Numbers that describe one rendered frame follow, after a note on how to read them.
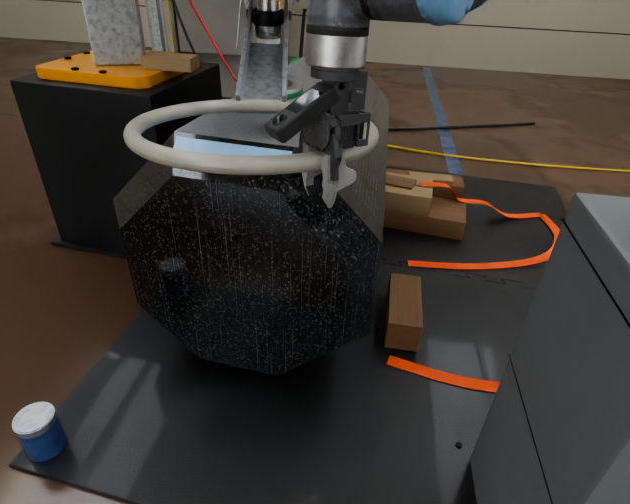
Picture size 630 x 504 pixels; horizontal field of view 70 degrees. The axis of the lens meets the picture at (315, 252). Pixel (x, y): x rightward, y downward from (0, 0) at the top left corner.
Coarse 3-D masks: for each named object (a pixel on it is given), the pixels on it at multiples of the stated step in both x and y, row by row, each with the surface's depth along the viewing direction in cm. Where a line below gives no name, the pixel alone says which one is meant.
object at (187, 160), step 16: (160, 112) 96; (176, 112) 99; (192, 112) 103; (208, 112) 106; (224, 112) 108; (128, 128) 82; (144, 128) 89; (128, 144) 78; (144, 144) 74; (368, 144) 80; (160, 160) 72; (176, 160) 70; (192, 160) 69; (208, 160) 69; (224, 160) 69; (240, 160) 69; (256, 160) 69; (272, 160) 69; (288, 160) 70; (304, 160) 71; (320, 160) 72; (352, 160) 77
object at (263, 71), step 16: (288, 0) 145; (288, 16) 141; (256, 48) 131; (272, 48) 132; (240, 64) 116; (256, 64) 125; (272, 64) 126; (240, 80) 111; (256, 80) 120; (272, 80) 120; (240, 96) 108; (256, 96) 115; (272, 96) 115; (240, 112) 110; (256, 112) 111; (272, 112) 111
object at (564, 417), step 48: (576, 240) 79; (624, 240) 68; (576, 288) 77; (624, 288) 63; (528, 336) 96; (576, 336) 75; (624, 336) 62; (528, 384) 93; (576, 384) 74; (624, 384) 61; (480, 432) 122; (528, 432) 90; (576, 432) 72; (624, 432) 60; (480, 480) 117; (528, 480) 88; (576, 480) 70; (624, 480) 63
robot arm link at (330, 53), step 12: (312, 36) 63; (324, 36) 62; (336, 36) 61; (312, 48) 64; (324, 48) 63; (336, 48) 62; (348, 48) 62; (360, 48) 63; (312, 60) 64; (324, 60) 63; (336, 60) 63; (348, 60) 63; (360, 60) 64
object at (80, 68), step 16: (48, 64) 179; (64, 64) 180; (80, 64) 181; (64, 80) 173; (80, 80) 172; (96, 80) 170; (112, 80) 168; (128, 80) 167; (144, 80) 168; (160, 80) 176
